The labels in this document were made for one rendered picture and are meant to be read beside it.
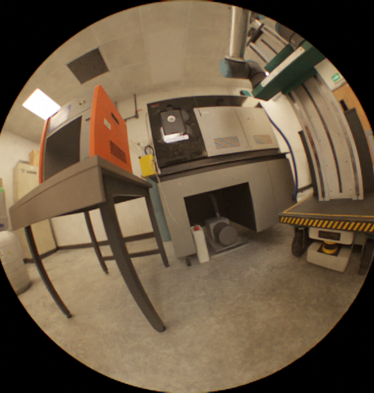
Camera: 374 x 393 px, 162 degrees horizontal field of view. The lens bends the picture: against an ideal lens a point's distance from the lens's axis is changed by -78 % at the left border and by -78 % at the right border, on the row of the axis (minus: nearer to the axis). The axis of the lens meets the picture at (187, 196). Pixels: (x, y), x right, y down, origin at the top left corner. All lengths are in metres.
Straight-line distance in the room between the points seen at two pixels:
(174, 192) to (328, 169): 1.07
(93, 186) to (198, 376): 0.66
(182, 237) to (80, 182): 0.75
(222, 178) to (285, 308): 0.88
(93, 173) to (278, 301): 0.83
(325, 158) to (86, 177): 1.16
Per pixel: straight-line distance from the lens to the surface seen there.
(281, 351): 0.60
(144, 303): 0.54
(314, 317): 0.68
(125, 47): 2.42
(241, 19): 1.03
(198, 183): 0.91
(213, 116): 1.23
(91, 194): 0.35
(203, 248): 1.05
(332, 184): 1.03
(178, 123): 1.14
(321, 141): 1.03
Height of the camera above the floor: 0.56
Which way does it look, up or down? 1 degrees down
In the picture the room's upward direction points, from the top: 13 degrees counter-clockwise
